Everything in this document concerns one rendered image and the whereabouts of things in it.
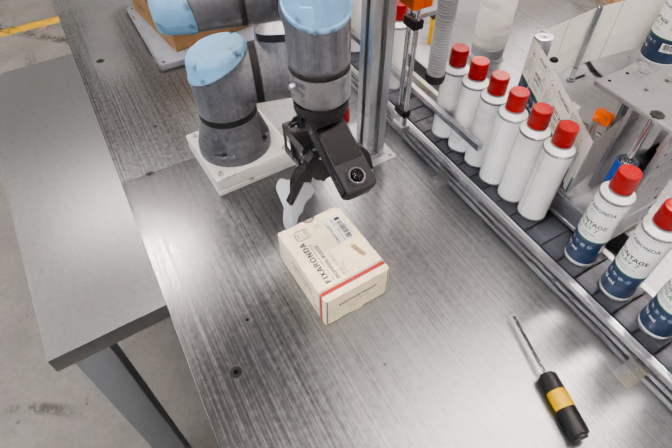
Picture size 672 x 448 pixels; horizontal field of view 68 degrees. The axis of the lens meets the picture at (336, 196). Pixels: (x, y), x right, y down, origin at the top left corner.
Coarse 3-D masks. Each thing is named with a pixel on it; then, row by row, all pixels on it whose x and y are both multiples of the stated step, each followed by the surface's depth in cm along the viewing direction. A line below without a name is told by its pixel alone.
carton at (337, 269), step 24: (336, 216) 88; (288, 240) 85; (312, 240) 85; (336, 240) 85; (360, 240) 85; (288, 264) 88; (312, 264) 82; (336, 264) 82; (360, 264) 82; (384, 264) 82; (312, 288) 80; (336, 288) 78; (360, 288) 80; (384, 288) 85; (336, 312) 81
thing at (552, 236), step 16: (352, 64) 125; (416, 112) 112; (432, 112) 112; (496, 192) 96; (512, 208) 93; (528, 224) 90; (544, 224) 90; (560, 224) 90; (544, 240) 88; (560, 240) 88; (560, 256) 86; (576, 272) 83; (592, 272) 83; (592, 288) 81; (640, 288) 81; (608, 304) 79; (624, 304) 79; (640, 304) 79; (624, 320) 77; (640, 336) 76; (656, 352) 75
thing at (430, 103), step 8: (352, 32) 120; (392, 64) 111; (392, 72) 110; (400, 72) 108; (416, 88) 104; (416, 96) 105; (424, 96) 103; (432, 104) 101; (440, 112) 99; (448, 120) 98; (456, 128) 96; (464, 128) 96; (464, 136) 95; (472, 136) 94; (472, 144) 94; (480, 144) 93
